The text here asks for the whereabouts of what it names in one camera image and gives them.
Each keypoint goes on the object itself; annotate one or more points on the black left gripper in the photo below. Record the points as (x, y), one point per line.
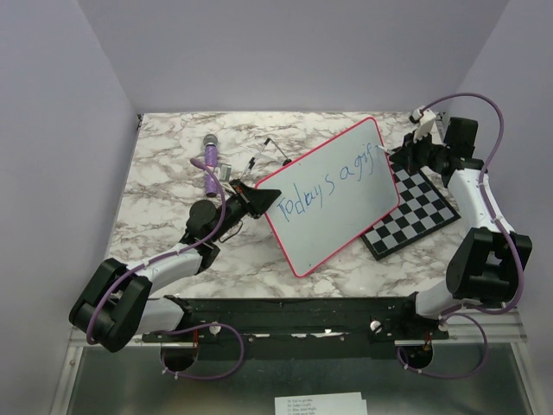
(255, 201)

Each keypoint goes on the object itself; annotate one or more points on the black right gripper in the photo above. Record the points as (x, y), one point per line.
(405, 157)

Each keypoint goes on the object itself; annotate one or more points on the pink framed whiteboard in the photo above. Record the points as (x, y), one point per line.
(331, 196)

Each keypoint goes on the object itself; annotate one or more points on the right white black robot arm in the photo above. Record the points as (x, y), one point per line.
(486, 272)

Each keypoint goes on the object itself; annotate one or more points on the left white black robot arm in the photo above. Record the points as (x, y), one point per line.
(118, 302)

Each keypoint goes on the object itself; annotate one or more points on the black whiteboard stand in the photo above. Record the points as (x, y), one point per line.
(283, 160)

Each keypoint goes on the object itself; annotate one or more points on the black white chessboard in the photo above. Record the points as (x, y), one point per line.
(422, 210)

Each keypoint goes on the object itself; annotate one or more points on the purple toy microphone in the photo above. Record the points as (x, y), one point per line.
(210, 142)

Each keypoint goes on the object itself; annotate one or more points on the white instruction paper sheet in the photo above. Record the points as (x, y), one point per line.
(332, 404)

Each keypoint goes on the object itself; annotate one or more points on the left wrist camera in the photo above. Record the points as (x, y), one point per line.
(223, 171)

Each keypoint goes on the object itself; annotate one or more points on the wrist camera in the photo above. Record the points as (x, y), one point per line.
(424, 121)
(223, 171)

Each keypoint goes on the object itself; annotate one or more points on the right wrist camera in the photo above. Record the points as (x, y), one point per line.
(424, 121)

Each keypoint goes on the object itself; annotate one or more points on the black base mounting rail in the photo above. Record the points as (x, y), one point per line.
(304, 328)

